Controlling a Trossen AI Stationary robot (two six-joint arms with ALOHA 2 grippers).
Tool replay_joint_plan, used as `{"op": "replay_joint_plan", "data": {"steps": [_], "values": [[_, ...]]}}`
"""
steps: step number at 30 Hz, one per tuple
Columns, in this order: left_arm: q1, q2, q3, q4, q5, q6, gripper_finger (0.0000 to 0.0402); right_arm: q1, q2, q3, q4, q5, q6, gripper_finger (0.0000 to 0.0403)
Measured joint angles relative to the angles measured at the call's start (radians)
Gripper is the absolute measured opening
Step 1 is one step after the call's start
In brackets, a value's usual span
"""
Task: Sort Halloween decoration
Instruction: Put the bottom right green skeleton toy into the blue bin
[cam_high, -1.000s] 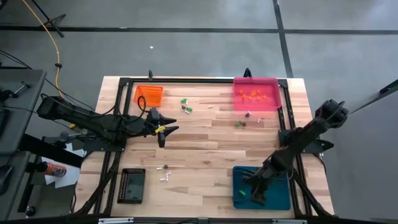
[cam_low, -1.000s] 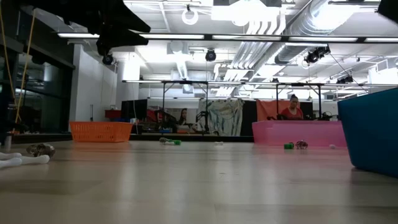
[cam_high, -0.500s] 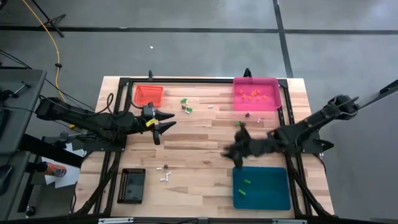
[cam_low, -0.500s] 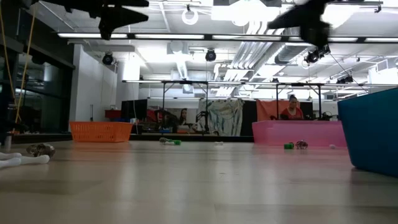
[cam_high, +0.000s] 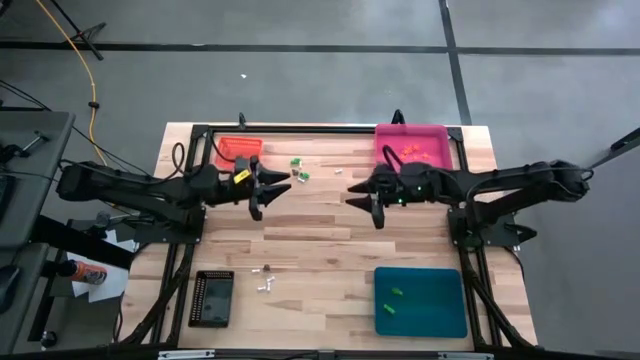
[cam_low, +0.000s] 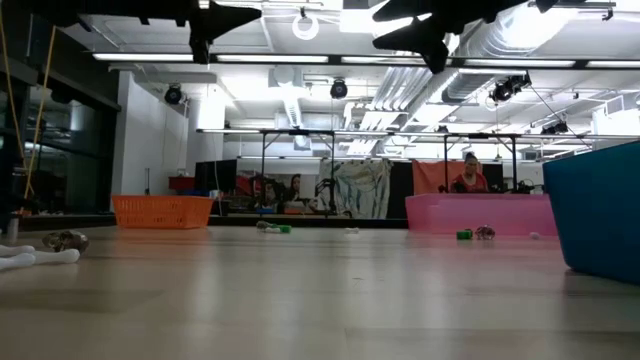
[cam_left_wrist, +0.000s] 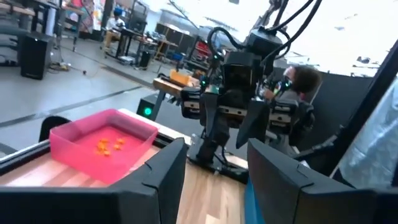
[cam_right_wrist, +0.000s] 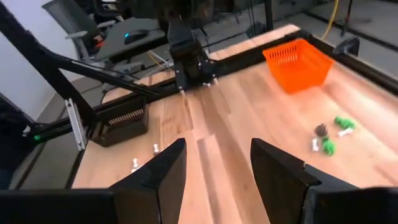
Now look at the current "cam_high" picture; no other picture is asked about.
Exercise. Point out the orange bottle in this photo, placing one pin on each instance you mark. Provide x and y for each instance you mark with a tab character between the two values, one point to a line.
90	273

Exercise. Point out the grey plastic sheet partition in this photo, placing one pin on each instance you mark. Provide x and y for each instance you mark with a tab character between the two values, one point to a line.
590	280

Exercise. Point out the pink plastic bin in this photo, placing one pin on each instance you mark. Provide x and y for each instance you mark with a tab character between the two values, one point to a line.
430	137

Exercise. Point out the black computer mouse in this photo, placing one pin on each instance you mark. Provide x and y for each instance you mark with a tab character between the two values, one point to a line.
7	287

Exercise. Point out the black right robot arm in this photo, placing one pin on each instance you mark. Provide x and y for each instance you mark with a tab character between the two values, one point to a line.
500	180

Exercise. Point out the metal clamp tool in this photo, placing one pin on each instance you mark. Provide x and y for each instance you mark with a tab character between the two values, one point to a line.
35	141

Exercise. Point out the grey desk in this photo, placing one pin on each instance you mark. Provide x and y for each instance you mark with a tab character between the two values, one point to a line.
37	220

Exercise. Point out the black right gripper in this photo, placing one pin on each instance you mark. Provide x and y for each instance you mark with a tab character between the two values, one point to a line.
412	182

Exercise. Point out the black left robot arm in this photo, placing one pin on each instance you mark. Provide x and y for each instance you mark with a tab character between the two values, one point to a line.
125	190

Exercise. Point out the orange plastic basket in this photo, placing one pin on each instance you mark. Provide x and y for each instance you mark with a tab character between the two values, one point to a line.
245	146

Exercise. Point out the black plastic basket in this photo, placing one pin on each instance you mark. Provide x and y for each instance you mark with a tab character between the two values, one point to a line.
212	300

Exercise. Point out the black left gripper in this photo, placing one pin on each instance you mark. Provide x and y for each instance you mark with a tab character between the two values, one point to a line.
225	185

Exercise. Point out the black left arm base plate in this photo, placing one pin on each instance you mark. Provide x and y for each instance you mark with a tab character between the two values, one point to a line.
170	232

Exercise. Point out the blue plastic bin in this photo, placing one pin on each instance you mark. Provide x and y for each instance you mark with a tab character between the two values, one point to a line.
430	320

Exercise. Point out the yellow tag label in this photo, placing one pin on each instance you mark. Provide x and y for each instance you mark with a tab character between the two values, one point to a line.
242	176

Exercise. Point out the black clamp bracket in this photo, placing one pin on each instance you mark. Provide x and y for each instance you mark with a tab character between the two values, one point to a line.
397	117
241	120

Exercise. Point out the black tripod stand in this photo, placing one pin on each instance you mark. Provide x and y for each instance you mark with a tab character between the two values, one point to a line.
81	35

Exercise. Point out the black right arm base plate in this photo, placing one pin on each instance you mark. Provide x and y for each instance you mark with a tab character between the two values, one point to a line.
500	235

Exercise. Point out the white paper sheets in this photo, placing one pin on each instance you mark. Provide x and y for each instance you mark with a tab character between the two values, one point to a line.
117	280

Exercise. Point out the black aluminium table frame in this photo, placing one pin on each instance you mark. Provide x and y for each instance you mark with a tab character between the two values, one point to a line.
325	129

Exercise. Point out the silver metal bracket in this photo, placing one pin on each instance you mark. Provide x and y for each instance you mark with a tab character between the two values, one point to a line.
185	354
465	356

